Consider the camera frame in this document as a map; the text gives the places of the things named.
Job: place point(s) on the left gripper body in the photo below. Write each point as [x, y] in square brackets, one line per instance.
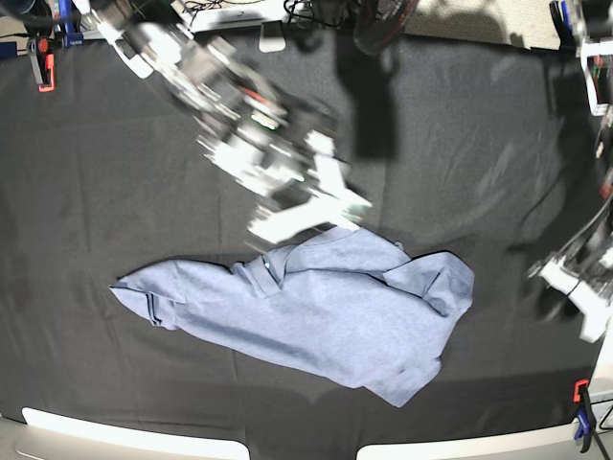
[582, 260]

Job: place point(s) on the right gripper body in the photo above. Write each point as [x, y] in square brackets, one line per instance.
[268, 154]

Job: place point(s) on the blue grey t-shirt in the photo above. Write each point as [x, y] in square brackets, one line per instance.
[348, 306]

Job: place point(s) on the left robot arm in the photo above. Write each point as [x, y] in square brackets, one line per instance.
[585, 29]

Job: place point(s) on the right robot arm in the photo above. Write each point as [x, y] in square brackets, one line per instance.
[200, 78]

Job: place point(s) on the blue orange clamp near right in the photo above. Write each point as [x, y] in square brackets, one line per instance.
[584, 415]

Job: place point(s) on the black table cloth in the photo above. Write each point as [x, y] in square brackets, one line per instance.
[485, 151]

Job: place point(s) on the blue clamp far left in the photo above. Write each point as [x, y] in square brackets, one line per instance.
[68, 32]

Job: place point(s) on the orange black clamp far left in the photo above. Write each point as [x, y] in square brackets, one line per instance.
[43, 63]

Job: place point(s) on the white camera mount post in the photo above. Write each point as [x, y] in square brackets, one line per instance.
[272, 39]

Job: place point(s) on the aluminium rail at back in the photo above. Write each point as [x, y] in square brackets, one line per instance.
[235, 17]

